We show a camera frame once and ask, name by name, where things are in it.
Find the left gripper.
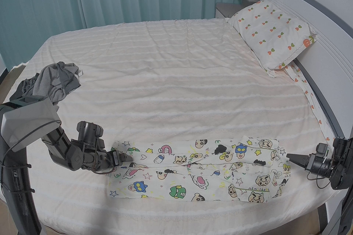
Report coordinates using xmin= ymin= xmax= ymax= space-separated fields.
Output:
xmin=106 ymin=149 xmax=124 ymax=171

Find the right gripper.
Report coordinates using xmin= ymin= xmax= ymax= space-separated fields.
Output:
xmin=307 ymin=153 xmax=331 ymax=174

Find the white printed pyjama top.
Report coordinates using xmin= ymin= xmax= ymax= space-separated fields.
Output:
xmin=107 ymin=136 xmax=293 ymax=203

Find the pile of clothes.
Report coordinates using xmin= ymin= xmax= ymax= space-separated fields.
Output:
xmin=10 ymin=62 xmax=83 ymax=108

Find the bed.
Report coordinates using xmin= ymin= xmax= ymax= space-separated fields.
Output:
xmin=0 ymin=0 xmax=353 ymax=235

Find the white printed pillow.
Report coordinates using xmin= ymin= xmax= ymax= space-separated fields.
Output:
xmin=227 ymin=0 xmax=318 ymax=70

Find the grey bedside table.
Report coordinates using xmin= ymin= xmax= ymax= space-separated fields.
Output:
xmin=215 ymin=0 xmax=261 ymax=18

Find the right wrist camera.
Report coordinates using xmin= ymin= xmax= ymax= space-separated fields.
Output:
xmin=316 ymin=143 xmax=329 ymax=158

